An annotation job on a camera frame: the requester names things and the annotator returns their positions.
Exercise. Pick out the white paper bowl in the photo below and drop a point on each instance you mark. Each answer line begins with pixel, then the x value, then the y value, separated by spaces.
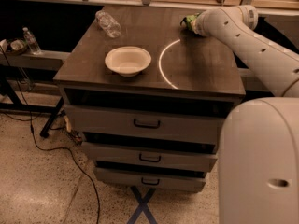
pixel 128 61

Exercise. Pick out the green rice chip bag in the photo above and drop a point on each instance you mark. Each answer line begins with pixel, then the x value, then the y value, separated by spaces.
pixel 189 22

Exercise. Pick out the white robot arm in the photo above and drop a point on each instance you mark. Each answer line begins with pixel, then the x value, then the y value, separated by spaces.
pixel 259 143

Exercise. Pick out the grey drawer cabinet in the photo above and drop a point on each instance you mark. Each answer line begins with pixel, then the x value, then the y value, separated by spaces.
pixel 188 75

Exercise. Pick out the top grey drawer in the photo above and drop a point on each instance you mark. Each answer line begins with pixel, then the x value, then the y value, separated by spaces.
pixel 144 124

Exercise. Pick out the grey drawer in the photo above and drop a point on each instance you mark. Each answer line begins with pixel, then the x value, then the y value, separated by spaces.
pixel 148 180
pixel 150 157
pixel 144 124

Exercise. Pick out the middle grey drawer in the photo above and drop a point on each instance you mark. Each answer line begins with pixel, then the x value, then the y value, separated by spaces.
pixel 150 157

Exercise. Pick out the power strip on floor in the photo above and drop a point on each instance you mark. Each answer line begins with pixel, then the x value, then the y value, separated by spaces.
pixel 70 132

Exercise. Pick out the bottom grey drawer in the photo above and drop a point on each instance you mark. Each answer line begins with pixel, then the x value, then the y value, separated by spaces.
pixel 148 180

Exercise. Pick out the clear plastic bottle lying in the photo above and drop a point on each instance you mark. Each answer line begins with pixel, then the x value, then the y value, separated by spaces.
pixel 108 24

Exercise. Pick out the grey side bench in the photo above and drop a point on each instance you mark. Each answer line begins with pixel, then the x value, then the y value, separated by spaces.
pixel 47 60

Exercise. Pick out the upright clear water bottle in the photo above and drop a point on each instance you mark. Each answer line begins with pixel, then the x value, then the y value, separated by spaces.
pixel 31 41

